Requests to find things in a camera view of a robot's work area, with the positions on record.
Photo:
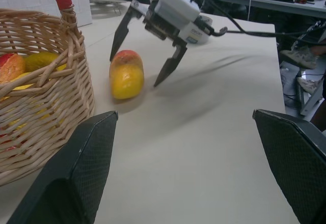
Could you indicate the white sneaker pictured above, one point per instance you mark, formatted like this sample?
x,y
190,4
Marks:
x,y
309,84
301,57

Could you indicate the red and orange fruit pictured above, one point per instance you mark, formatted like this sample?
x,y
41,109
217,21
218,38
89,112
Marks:
x,y
11,66

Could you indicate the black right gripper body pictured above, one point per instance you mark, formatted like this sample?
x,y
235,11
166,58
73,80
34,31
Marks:
x,y
163,25

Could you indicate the grey metal table frame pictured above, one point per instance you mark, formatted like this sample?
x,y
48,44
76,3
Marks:
x,y
309,104

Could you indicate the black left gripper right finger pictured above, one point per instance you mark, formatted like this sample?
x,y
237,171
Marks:
x,y
298,163

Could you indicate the grey background table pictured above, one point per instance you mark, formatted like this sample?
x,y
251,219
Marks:
x,y
280,7

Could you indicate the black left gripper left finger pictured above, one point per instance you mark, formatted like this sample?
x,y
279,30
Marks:
x,y
76,173

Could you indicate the yellow banana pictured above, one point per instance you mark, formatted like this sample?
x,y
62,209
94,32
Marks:
x,y
21,80

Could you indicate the green yellow fruit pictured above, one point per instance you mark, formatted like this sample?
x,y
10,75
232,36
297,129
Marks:
x,y
40,59

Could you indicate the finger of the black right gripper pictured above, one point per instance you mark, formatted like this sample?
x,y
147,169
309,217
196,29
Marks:
x,y
121,37
169,66

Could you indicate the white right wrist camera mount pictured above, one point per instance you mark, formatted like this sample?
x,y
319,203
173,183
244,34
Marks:
x,y
175,2

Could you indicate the yellow and red mango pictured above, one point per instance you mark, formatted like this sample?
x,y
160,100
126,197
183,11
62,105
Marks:
x,y
127,81

